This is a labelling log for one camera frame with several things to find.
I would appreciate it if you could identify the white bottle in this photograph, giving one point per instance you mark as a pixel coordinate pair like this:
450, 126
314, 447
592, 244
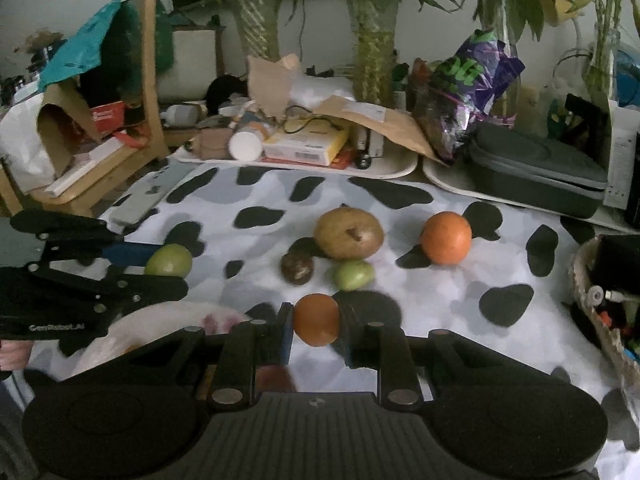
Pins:
246, 144

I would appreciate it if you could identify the black box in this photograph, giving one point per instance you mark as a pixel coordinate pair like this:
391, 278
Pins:
585, 115

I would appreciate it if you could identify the teal bag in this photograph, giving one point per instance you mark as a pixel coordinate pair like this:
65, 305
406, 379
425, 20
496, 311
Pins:
82, 45

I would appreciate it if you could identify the large orange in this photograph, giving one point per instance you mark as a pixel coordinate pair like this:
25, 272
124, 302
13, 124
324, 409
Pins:
446, 238

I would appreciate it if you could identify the woven basket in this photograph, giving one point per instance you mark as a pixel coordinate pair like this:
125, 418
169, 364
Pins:
585, 280

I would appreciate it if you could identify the white tray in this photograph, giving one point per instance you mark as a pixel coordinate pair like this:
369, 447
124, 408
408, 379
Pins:
450, 180

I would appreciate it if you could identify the white framed board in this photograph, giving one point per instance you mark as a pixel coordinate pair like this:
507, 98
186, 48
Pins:
192, 60

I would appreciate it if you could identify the purple snack bag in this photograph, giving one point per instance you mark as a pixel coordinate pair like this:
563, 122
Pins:
460, 95

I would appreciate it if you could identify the yellow box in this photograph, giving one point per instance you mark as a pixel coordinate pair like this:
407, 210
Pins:
305, 147

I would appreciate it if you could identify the cow print tablecloth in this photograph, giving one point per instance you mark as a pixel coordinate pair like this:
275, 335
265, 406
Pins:
280, 205

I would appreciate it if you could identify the small brown box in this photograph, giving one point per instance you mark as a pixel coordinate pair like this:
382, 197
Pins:
212, 142

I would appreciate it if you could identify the dark green cloth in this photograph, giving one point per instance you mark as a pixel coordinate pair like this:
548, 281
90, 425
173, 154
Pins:
127, 35

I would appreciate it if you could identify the wooden chair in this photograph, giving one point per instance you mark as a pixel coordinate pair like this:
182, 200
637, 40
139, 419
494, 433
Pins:
150, 85

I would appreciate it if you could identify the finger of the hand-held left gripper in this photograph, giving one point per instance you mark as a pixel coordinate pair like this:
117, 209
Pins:
128, 253
150, 288

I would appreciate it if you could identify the small orange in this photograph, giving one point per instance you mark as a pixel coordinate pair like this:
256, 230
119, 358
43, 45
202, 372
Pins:
316, 326

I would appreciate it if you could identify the red box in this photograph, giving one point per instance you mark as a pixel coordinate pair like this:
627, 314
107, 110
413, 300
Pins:
107, 112

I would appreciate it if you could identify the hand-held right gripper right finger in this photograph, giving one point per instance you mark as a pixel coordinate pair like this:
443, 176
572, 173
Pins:
350, 336

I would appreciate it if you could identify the black round object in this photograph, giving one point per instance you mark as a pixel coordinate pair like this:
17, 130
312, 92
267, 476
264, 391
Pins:
225, 91

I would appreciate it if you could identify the crumpled brown paper bag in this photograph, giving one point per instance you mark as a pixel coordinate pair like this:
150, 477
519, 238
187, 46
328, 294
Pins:
270, 85

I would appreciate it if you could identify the white plastic bag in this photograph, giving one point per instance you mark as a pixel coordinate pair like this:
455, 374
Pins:
20, 140

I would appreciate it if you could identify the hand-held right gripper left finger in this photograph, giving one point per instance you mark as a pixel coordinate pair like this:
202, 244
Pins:
286, 336

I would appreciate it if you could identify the person's left forearm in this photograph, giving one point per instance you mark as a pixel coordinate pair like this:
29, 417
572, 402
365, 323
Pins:
15, 355

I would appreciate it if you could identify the round brown pear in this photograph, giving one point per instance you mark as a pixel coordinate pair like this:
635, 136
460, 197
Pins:
349, 234

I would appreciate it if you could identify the white box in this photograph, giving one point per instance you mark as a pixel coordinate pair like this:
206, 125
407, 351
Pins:
622, 160

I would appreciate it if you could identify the grey zip case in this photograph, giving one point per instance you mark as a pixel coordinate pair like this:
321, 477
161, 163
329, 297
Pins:
535, 170

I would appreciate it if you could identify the white cylindrical container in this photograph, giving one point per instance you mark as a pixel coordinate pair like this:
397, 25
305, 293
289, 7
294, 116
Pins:
182, 114

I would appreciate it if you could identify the silver smartphone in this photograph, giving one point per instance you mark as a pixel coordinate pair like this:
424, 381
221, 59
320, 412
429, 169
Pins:
145, 195

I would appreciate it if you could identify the lucky bamboo in glass vase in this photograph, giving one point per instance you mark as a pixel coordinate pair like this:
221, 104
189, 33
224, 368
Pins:
607, 35
372, 35
500, 5
260, 20

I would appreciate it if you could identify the small green fruit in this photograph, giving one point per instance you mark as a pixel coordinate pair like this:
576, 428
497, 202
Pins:
354, 274
170, 261

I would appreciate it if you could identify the dark passion fruit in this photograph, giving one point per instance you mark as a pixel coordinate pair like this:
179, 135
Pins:
297, 267

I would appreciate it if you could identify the white floral plate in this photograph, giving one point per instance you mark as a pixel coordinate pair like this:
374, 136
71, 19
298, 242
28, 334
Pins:
160, 317

